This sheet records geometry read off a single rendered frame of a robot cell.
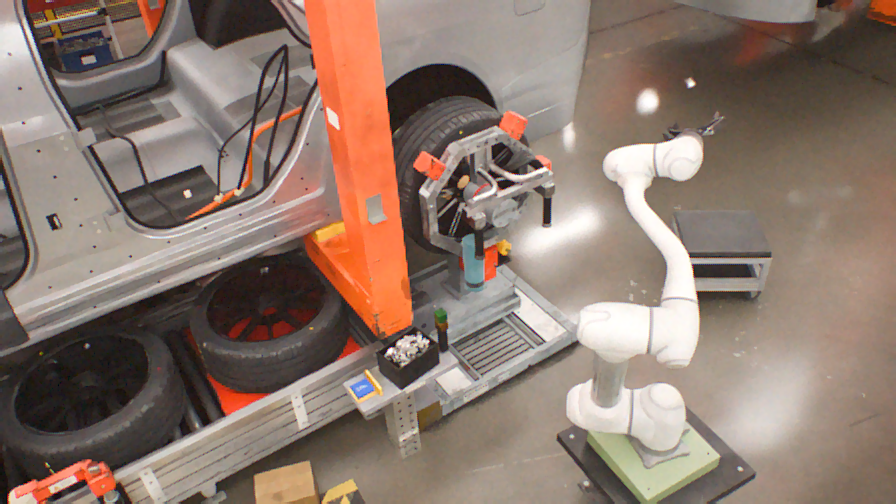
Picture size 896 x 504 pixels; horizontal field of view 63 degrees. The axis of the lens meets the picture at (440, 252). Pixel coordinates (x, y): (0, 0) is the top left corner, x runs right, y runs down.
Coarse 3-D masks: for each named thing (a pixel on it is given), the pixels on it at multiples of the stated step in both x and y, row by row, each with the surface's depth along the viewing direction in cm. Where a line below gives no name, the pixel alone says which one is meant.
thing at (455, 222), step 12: (504, 144) 313; (492, 156) 313; (504, 156) 314; (468, 168) 306; (456, 180) 305; (504, 180) 328; (444, 192) 306; (456, 192) 315; (444, 204) 311; (456, 204) 315; (444, 216) 335; (456, 216) 316; (444, 228) 325; (456, 228) 327; (468, 228) 328; (456, 240) 321
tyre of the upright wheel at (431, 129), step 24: (456, 96) 307; (408, 120) 300; (432, 120) 294; (456, 120) 290; (480, 120) 293; (408, 144) 294; (432, 144) 286; (528, 144) 316; (408, 168) 291; (408, 192) 292; (408, 216) 298
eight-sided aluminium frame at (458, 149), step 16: (496, 128) 294; (464, 144) 289; (480, 144) 288; (512, 144) 298; (448, 160) 285; (448, 176) 287; (432, 192) 286; (528, 192) 318; (432, 208) 291; (432, 224) 297; (512, 224) 323; (432, 240) 300; (448, 240) 307; (496, 240) 322
